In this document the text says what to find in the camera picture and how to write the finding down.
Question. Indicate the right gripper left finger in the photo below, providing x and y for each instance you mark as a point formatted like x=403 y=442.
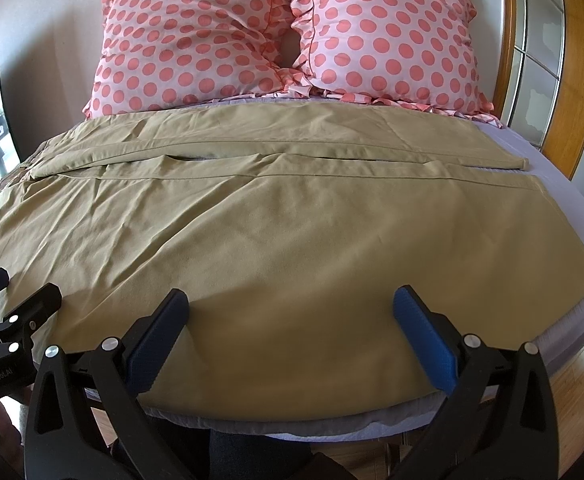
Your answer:
x=85 y=421

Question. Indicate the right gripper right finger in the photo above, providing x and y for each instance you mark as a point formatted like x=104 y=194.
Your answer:
x=498 y=419

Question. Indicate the khaki pants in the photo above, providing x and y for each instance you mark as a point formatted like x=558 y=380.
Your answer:
x=272 y=239

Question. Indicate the left polka dot pillow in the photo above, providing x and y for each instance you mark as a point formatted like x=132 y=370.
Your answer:
x=159 y=54

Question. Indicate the polka dot pillow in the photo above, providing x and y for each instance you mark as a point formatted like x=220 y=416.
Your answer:
x=416 y=54
x=159 y=54

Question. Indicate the wooden framed wardrobe door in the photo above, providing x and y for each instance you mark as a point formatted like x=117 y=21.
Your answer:
x=531 y=53

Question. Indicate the right polka dot pillow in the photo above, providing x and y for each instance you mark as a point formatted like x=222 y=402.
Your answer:
x=416 y=54

